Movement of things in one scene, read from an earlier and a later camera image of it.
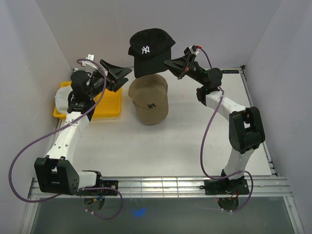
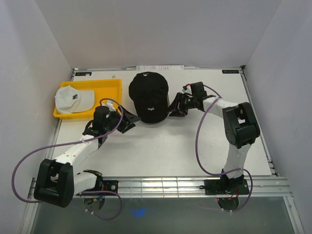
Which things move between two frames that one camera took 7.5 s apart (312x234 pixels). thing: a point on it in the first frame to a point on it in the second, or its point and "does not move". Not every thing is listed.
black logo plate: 230,71 does not move
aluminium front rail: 175,187 does not move
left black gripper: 117,71 to 129,116
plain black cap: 151,48 to 149,91
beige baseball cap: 149,96 to 168,96
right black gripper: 181,66 to 180,111
